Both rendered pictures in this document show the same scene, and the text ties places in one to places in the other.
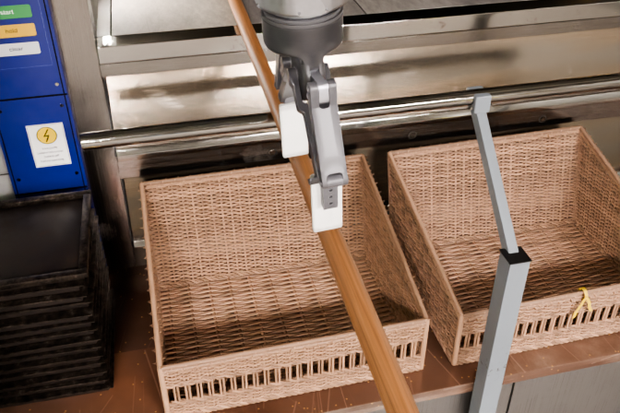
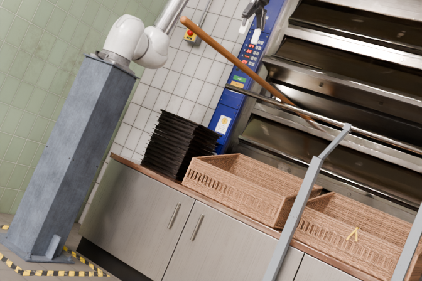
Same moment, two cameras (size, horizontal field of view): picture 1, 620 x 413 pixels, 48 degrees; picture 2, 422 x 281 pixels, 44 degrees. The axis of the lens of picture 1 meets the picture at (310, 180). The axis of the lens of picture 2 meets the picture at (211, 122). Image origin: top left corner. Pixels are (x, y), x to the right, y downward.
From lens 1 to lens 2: 217 cm
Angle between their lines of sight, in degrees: 56
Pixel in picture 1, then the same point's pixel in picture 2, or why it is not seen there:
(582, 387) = not seen: outside the picture
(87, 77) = (247, 110)
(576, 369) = (335, 265)
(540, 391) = (314, 271)
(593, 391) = not seen: outside the picture
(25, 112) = (224, 110)
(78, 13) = (257, 89)
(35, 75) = (234, 100)
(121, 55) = (260, 107)
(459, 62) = (382, 170)
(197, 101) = (274, 135)
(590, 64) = not seen: outside the picture
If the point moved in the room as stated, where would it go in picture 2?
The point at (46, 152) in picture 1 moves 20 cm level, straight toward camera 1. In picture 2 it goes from (220, 127) to (210, 120)
